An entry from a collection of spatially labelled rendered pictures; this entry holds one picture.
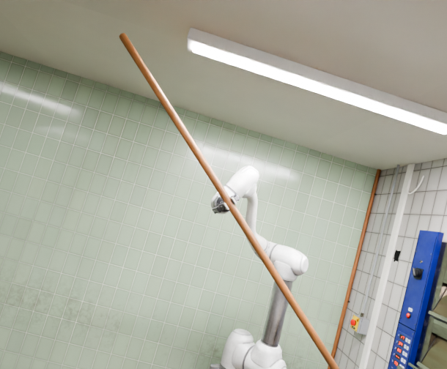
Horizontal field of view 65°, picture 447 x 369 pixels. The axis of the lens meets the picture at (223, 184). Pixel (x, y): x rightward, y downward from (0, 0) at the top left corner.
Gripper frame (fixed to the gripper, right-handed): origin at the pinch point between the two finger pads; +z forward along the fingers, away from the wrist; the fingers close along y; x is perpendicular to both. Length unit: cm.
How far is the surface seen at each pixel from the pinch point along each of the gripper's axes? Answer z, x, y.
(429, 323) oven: -35, -112, -58
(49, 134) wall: -124, 105, 70
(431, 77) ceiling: 22, 0, -86
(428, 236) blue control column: -47, -80, -90
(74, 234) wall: -123, 34, 93
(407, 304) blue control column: -51, -107, -60
